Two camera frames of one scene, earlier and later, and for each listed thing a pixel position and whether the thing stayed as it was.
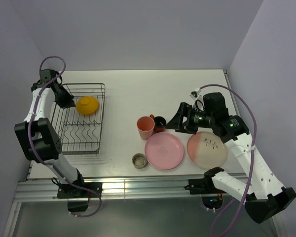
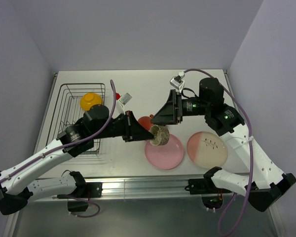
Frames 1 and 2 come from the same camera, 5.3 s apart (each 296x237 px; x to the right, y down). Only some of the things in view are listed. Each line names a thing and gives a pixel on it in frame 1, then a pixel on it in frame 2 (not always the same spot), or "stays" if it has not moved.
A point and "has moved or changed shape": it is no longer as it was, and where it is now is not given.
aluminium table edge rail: (120, 188) stays
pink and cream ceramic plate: (205, 150) stays
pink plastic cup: (145, 126) stays
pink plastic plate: (164, 151) stays
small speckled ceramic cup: (138, 160) -> (161, 135)
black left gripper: (68, 102) -> (133, 130)
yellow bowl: (87, 105) has moved or changed shape
